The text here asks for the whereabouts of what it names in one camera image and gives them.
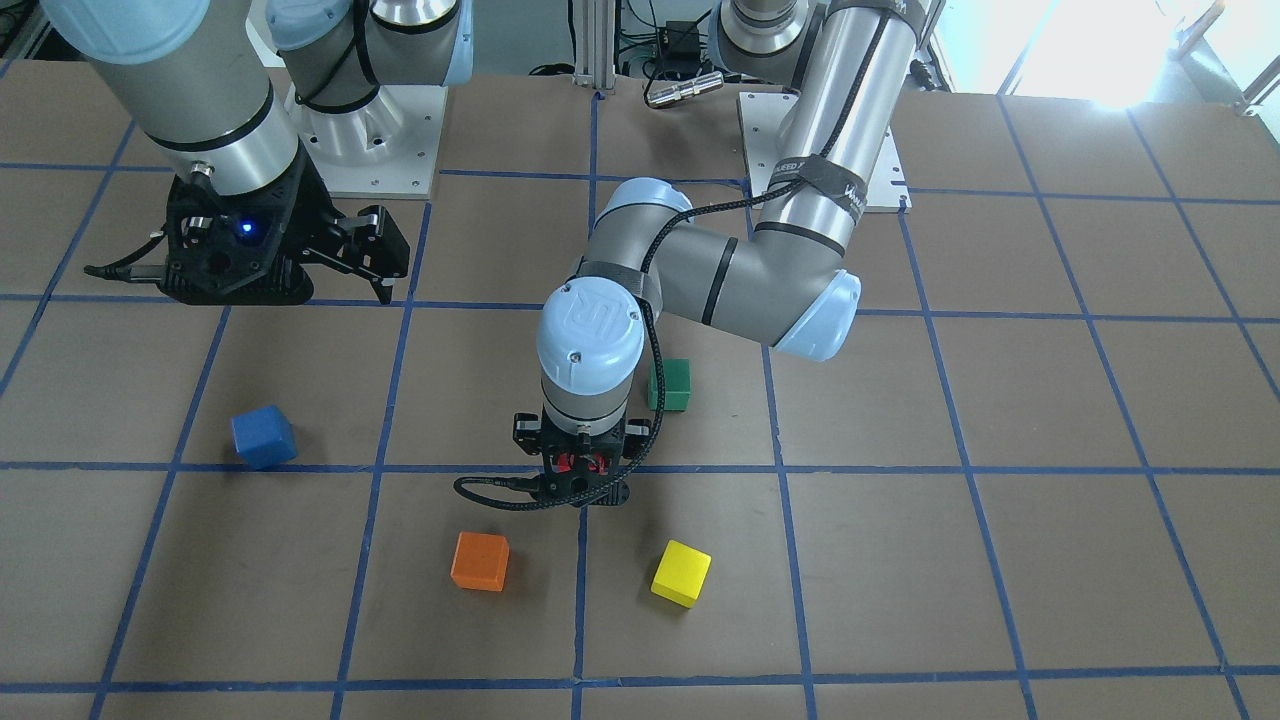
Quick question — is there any red wooden block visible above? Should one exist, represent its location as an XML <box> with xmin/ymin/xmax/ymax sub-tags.
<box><xmin>553</xmin><ymin>452</ymin><xmax>611</xmax><ymax>477</ymax></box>

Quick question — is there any orange wooden block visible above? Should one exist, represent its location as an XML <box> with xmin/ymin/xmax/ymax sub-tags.
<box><xmin>451</xmin><ymin>530</ymin><xmax>511</xmax><ymax>592</ymax></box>

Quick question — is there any green wooden block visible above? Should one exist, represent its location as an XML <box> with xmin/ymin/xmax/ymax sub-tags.
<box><xmin>646</xmin><ymin>357</ymin><xmax>692</xmax><ymax>413</ymax></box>

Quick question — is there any yellow wooden block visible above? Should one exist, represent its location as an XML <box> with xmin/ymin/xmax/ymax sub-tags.
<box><xmin>650</xmin><ymin>539</ymin><xmax>712</xmax><ymax>609</ymax></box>

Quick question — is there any blue wooden block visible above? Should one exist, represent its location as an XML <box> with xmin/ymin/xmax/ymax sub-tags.
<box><xmin>230</xmin><ymin>405</ymin><xmax>297</xmax><ymax>470</ymax></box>

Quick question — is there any aluminium frame post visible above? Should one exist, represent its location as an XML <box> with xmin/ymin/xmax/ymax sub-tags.
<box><xmin>570</xmin><ymin>0</ymin><xmax>620</xmax><ymax>95</ymax></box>

